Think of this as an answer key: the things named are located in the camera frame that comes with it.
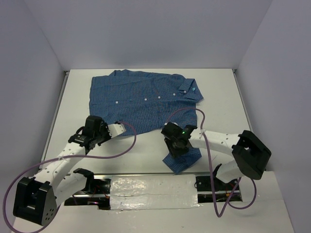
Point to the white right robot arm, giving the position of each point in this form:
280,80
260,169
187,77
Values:
250,155

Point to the blue checkered long sleeve shirt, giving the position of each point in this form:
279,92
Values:
144,99

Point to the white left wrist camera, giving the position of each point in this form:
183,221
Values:
116,129

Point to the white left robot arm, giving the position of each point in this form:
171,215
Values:
38,197

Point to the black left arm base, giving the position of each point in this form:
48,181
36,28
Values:
97,195

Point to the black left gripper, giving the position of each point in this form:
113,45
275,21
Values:
105,127

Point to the white taped cover sheet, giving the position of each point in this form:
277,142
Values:
153,192

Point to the aluminium table edge rail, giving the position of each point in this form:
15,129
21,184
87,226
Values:
43,157

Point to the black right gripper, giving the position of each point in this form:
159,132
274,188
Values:
174,151

